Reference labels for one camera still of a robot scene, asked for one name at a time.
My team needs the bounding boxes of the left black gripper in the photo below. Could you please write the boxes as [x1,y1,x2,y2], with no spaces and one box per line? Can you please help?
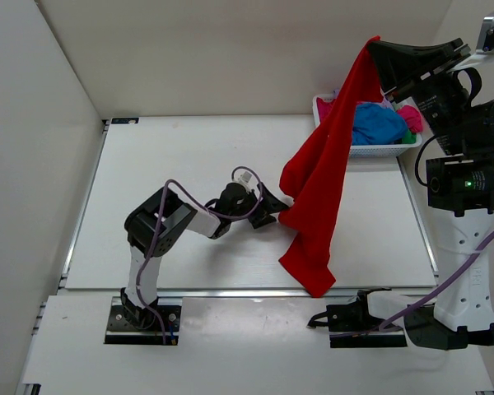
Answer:
[229,184,287,230]

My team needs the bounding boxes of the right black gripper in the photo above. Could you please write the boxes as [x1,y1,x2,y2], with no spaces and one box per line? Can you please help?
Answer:
[367,40,470,157]

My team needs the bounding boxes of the red t shirt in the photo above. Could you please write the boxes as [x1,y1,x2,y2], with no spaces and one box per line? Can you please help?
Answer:
[278,47,382,298]

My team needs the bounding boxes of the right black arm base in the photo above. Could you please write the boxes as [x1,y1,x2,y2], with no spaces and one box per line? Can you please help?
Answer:
[307,288,408,349]

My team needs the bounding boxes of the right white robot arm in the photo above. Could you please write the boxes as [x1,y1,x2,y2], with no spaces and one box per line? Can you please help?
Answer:
[352,39,494,351]

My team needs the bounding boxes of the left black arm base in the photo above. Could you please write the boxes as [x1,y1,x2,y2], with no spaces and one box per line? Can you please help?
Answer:
[104,288,182,346]

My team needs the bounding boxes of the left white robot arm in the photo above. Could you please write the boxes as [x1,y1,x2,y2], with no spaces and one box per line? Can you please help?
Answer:
[123,181,289,328]

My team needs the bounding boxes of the lavender t shirt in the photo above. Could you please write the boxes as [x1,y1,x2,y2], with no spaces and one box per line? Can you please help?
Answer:
[333,89,394,110]

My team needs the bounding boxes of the pink t shirt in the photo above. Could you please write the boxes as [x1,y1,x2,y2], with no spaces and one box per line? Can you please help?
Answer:
[312,95,423,133]

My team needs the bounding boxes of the blue t shirt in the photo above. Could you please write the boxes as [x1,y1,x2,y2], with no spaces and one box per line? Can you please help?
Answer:
[352,103,408,146]

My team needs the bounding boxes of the green t shirt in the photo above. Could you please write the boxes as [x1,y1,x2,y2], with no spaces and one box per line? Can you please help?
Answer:
[400,130,417,145]

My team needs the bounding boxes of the white plastic laundry basket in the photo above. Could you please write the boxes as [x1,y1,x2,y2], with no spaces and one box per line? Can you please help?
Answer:
[312,92,422,157]

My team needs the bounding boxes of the small dark label sticker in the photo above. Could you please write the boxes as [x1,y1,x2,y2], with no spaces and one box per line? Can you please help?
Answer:
[110,117,139,124]

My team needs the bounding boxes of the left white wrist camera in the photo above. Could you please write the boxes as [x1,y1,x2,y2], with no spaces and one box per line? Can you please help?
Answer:
[231,169,253,192]

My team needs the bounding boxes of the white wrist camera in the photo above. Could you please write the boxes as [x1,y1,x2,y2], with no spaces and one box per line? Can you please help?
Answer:
[451,12,494,72]
[231,169,253,192]

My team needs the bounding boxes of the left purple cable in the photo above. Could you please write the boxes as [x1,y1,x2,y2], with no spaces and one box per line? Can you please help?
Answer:
[135,165,264,346]

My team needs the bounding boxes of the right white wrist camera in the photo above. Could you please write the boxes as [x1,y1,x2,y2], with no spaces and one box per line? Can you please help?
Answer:
[451,12,494,72]

